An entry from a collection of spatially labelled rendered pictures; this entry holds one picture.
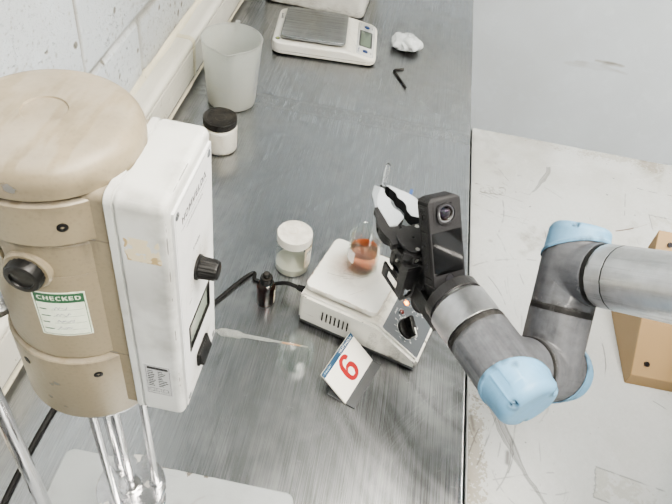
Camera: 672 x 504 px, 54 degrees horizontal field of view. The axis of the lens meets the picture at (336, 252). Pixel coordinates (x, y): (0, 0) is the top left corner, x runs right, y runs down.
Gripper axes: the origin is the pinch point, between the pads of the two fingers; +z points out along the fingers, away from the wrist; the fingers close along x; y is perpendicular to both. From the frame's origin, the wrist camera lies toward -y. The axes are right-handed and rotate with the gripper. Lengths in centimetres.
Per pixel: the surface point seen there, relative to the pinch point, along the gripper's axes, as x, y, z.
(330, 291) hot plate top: -6.8, 17.0, -1.9
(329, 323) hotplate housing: -7.0, 22.7, -3.5
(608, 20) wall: 129, 28, 82
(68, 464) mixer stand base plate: -47, 25, -12
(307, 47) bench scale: 23, 22, 76
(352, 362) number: -6.3, 23.7, -10.6
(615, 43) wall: 133, 35, 79
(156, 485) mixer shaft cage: -38.1, 8.3, -26.5
